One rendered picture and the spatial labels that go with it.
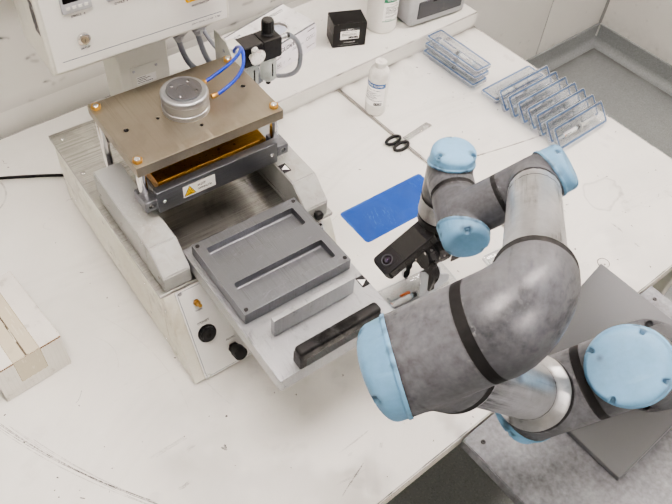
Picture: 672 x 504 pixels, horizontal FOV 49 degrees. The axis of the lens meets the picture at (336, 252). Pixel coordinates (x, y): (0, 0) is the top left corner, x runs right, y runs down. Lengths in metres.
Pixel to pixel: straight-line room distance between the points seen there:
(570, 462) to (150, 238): 0.80
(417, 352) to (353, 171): 0.96
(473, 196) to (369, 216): 0.50
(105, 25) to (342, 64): 0.78
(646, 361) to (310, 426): 0.55
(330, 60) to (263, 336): 0.97
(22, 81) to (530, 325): 1.35
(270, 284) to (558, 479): 0.58
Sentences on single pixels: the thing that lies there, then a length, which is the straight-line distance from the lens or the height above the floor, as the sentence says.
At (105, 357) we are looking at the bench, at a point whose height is 0.75.
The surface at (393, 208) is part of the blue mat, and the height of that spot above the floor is 0.75.
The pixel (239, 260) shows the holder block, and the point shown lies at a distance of 1.18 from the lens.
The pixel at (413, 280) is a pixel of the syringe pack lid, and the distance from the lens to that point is 1.46.
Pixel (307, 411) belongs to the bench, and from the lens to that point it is 1.31.
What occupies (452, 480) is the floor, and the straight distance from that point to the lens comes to 2.12.
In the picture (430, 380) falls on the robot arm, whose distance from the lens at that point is 0.76.
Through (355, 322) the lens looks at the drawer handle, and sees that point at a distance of 1.09.
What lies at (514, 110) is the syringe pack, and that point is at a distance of 1.88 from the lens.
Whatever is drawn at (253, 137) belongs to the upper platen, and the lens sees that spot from 1.28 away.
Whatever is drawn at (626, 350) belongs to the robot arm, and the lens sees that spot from 1.12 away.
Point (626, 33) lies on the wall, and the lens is 3.61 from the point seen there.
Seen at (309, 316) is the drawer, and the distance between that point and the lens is 1.14.
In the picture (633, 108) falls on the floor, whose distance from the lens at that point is 3.39.
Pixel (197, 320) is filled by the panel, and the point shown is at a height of 0.86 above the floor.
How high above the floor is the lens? 1.91
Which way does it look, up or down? 50 degrees down
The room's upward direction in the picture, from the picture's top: 6 degrees clockwise
